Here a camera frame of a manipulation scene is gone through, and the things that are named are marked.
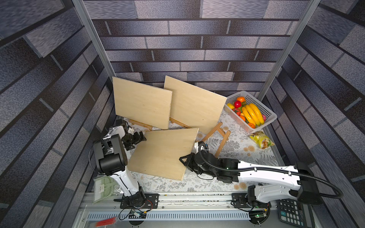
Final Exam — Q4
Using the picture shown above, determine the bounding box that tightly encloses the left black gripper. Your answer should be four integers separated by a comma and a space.
122, 131, 146, 150

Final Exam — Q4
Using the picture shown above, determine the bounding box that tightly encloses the wooden easel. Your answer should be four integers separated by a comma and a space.
201, 122, 231, 158
129, 119, 153, 131
170, 117, 191, 129

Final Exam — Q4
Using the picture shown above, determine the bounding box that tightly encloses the plywood board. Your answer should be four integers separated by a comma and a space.
163, 76, 227, 134
127, 128, 199, 181
113, 77, 173, 130

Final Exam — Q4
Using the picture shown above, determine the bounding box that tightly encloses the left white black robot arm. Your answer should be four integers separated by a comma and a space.
93, 119, 146, 208

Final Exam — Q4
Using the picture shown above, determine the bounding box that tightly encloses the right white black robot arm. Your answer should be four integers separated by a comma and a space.
179, 141, 343, 208

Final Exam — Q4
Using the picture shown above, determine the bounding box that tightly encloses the floral table mat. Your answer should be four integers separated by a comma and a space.
131, 111, 284, 192

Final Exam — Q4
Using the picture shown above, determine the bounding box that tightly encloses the green items plastic bag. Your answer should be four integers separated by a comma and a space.
93, 176, 117, 204

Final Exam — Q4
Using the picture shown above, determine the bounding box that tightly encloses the orange fruit bottom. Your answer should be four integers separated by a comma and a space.
248, 123, 256, 129

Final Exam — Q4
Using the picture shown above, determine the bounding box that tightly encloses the orange fruit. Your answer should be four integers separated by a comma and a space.
237, 97, 246, 103
248, 123, 256, 129

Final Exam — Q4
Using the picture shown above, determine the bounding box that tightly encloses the yellow lemon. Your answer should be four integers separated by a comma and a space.
227, 103, 235, 110

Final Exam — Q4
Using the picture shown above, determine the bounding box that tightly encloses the green snack bag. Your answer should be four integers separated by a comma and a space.
249, 131, 275, 149

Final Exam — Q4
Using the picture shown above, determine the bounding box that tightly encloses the red apple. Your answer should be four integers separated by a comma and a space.
234, 100, 242, 108

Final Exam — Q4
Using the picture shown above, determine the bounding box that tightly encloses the white plastic basket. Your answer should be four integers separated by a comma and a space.
224, 91, 277, 134

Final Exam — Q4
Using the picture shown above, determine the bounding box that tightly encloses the yellow banana bunch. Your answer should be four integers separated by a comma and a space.
242, 104, 266, 127

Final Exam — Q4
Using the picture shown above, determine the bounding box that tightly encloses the orange fruit top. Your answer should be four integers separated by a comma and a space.
237, 97, 246, 103

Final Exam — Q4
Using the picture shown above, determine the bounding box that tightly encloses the black calculator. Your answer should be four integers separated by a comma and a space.
277, 199, 315, 228

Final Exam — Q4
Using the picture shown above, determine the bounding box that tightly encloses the aluminium rail base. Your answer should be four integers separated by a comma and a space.
72, 192, 295, 228

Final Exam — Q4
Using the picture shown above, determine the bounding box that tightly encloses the red tool handle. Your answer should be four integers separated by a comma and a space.
95, 217, 117, 228

